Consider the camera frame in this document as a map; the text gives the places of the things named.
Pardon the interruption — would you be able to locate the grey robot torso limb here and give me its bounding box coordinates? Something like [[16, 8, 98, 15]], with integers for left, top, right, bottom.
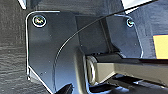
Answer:
[[73, 49, 168, 94]]

